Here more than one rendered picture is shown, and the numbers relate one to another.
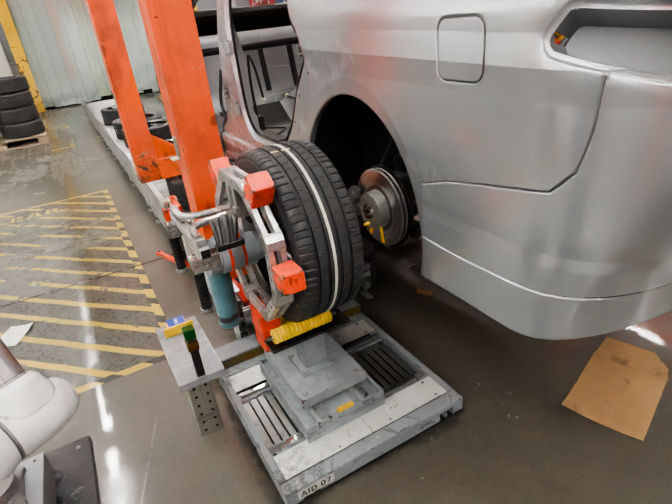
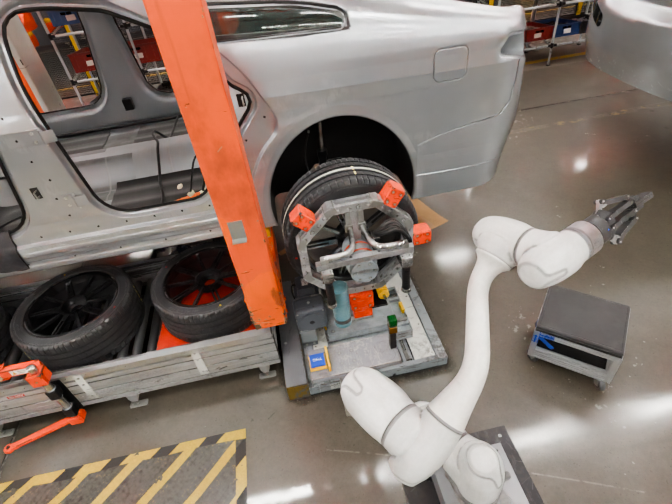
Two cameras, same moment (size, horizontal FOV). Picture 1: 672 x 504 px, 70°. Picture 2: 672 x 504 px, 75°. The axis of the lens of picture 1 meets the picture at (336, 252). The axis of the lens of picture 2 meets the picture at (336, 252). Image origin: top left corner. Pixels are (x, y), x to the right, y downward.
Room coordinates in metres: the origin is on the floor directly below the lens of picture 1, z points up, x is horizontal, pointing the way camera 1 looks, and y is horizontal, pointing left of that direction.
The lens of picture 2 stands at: (1.11, 1.80, 2.17)
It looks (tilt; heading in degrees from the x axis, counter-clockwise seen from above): 40 degrees down; 291
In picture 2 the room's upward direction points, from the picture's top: 8 degrees counter-clockwise
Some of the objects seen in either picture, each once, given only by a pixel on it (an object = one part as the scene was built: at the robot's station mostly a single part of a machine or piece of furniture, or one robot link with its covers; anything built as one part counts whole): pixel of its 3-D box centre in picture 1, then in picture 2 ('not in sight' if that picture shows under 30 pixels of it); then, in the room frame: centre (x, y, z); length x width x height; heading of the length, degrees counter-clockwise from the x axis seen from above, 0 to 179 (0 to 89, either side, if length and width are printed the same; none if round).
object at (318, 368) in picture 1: (309, 342); (356, 299); (1.67, 0.16, 0.32); 0.40 x 0.30 x 0.28; 27
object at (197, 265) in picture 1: (205, 260); (404, 255); (1.35, 0.41, 0.93); 0.09 x 0.05 x 0.05; 117
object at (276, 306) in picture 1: (251, 244); (356, 247); (1.59, 0.31, 0.85); 0.54 x 0.07 x 0.54; 27
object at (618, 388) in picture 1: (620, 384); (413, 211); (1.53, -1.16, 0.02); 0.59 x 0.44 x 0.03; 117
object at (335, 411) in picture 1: (318, 380); (363, 319); (1.64, 0.14, 0.13); 0.50 x 0.36 x 0.10; 27
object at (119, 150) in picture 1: (124, 123); not in sight; (8.37, 3.31, 0.20); 6.82 x 0.86 x 0.39; 27
